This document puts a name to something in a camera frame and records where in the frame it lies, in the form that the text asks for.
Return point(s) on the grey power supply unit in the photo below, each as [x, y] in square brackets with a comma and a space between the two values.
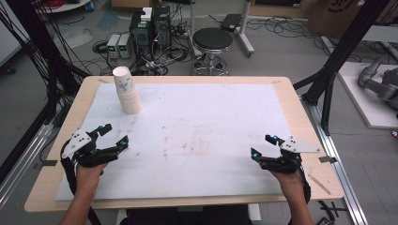
[124, 46]
[112, 45]

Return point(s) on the white foam mat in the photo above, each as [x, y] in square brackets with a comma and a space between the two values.
[200, 125]

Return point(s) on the black flat device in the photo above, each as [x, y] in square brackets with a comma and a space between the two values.
[231, 22]

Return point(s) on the black metal frame stand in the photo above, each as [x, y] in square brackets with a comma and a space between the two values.
[40, 47]
[341, 50]

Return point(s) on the white floor platform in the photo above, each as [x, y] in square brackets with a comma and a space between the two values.
[366, 106]

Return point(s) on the person's dark clothing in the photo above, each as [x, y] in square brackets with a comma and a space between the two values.
[187, 217]

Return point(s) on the black round stool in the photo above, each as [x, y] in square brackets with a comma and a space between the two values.
[212, 39]

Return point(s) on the black computer tower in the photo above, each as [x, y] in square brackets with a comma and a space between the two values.
[162, 26]
[140, 37]

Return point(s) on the stack of white paper cups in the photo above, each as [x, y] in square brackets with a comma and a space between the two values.
[128, 93]

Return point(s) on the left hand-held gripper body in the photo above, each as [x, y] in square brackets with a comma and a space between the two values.
[81, 156]

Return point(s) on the black tape piece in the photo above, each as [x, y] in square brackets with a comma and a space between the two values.
[50, 162]
[328, 159]

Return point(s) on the wooden table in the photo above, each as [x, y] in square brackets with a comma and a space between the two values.
[40, 193]

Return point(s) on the small white box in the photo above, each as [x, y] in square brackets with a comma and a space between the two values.
[146, 14]

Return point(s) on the cardboard box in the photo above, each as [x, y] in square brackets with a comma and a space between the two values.
[331, 15]

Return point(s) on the person's right hand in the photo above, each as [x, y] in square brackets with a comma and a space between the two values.
[291, 184]

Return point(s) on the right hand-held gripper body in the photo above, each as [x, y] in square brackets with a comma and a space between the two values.
[286, 162]

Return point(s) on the person's left hand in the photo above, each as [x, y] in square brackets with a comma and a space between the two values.
[87, 178]

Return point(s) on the aluminium rail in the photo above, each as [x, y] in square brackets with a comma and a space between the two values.
[338, 175]
[22, 162]

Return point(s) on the wooden stick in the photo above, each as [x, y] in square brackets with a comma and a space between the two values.
[319, 184]

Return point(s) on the white desk leg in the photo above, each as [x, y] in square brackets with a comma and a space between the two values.
[245, 31]

